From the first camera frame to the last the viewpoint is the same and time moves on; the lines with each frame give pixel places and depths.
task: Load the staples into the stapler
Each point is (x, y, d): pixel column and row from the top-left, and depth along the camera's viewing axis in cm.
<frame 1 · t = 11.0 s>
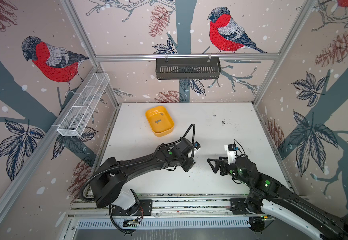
left hand: (192, 163, 79), fingers closed
right hand: (211, 161, 75), fingers open
yellow plastic tray: (164, 127, 108), on the table
grey staple strip far: (161, 114, 116), on the table
grey staple strip middle: (159, 120, 113), on the table
grey staple strip near: (156, 121, 112), on the table

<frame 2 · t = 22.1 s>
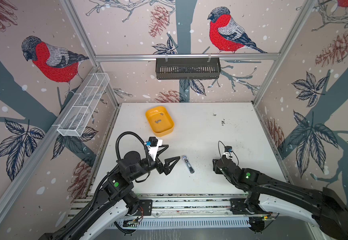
left hand: (173, 153, 63), fingers open
right hand: (214, 163, 82), fingers open
light blue stapler: (188, 164, 89), point 2 cm above the table
the other named things where they were.

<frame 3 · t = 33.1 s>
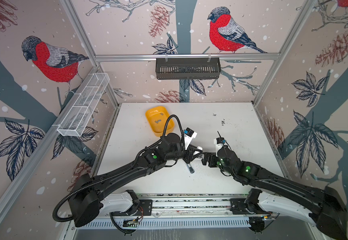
left hand: (200, 152, 68), fingers open
right hand: (203, 156, 78), fingers open
the named things where they were.

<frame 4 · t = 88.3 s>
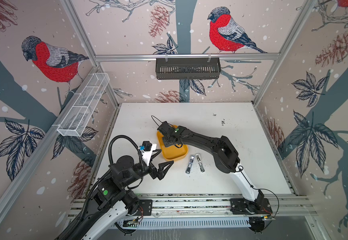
left hand: (166, 157, 62), fingers open
right hand: (167, 142, 95), fingers closed
yellow plastic tray: (172, 153, 92), point 4 cm above the table
light blue stapler: (190, 164, 89), point 2 cm above the table
